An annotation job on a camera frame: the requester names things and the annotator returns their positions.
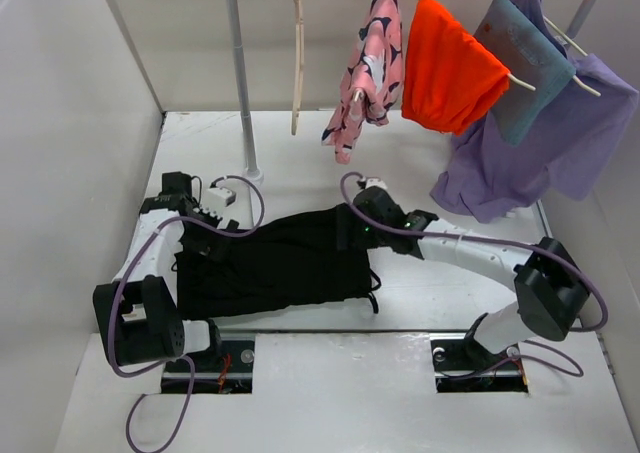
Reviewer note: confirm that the purple t-shirt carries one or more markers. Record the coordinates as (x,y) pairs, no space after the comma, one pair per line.
(569,144)

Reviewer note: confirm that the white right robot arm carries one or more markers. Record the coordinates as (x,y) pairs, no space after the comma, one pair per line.
(549,290)

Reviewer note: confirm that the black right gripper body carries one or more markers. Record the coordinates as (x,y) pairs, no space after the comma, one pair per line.
(364,235)

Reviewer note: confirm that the beige plastic hanger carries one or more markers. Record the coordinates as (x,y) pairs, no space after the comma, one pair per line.
(299,65)

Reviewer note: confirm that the orange garment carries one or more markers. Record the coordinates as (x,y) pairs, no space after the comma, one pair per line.
(451,80)

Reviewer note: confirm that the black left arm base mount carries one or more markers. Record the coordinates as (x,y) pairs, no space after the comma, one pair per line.
(229,373)

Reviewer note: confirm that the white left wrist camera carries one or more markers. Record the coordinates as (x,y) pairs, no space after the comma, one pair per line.
(217,199)

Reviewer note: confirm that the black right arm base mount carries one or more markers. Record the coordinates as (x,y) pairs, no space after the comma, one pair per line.
(462,366)

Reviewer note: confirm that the pink shark print garment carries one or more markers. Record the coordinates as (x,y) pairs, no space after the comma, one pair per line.
(376,66)

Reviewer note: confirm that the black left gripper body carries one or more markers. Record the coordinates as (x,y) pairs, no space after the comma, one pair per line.
(203,240)

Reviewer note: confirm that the black trousers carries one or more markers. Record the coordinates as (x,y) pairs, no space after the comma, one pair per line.
(291,261)

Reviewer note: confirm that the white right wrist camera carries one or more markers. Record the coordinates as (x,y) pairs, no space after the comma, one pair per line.
(371,182)

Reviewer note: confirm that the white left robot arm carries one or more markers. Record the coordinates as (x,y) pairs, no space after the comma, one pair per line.
(137,312)

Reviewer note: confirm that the blue denim garment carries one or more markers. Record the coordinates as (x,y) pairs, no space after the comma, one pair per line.
(518,37)

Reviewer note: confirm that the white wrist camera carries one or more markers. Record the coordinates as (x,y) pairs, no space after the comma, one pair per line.
(371,182)
(217,199)

